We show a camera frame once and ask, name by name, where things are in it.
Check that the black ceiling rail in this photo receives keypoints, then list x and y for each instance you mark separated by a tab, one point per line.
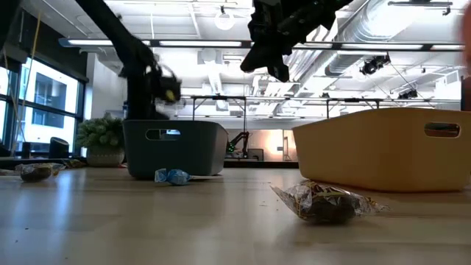
419	3

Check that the chocolate candy clear wrapper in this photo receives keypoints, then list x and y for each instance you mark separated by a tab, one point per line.
37	173
73	163
324	206

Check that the silver ventilation duct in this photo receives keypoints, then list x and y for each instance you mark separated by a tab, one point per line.
342	62

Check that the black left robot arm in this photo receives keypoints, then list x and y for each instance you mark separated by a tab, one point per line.
121	37

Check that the black framed window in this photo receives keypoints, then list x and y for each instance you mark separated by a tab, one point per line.
81	110

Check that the round white ceiling lamp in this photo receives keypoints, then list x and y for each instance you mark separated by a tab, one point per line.
224	20

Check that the blue lollipop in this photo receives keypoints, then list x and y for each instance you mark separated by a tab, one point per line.
176	177

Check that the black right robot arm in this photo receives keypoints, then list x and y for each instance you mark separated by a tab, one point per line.
324	14

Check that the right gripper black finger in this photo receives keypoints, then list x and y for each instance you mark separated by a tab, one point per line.
262	63
254	55

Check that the yellow plastic bin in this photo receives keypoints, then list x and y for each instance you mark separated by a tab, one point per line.
368	154

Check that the teal plastic bin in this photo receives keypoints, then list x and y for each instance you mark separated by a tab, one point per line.
184	154

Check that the small green potted plant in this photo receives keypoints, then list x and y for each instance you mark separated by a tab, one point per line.
101	136

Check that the black ceiling spotlight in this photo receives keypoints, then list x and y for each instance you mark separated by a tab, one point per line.
375	64

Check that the background black robot arm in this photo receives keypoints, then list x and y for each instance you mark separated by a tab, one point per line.
239	140

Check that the long ceiling light strip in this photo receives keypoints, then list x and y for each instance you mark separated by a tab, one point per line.
198	43

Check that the black cylindrical speaker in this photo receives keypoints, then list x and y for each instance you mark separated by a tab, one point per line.
59	147

